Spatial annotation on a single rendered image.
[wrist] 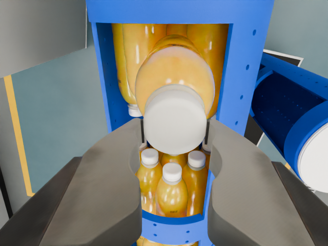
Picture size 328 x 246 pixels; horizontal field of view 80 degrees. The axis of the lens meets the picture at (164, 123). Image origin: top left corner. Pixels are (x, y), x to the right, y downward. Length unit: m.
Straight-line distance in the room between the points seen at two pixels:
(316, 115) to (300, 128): 0.05
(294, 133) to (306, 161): 0.08
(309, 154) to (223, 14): 0.48
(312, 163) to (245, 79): 0.42
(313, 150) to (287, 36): 1.12
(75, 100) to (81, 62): 0.33
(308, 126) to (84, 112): 1.56
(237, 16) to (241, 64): 0.06
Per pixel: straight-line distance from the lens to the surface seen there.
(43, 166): 2.35
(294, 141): 0.66
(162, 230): 0.44
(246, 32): 0.28
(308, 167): 0.68
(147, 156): 0.44
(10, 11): 0.97
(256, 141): 1.72
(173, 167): 0.41
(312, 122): 0.64
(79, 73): 1.68
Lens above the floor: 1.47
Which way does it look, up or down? 61 degrees down
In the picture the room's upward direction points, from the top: 174 degrees counter-clockwise
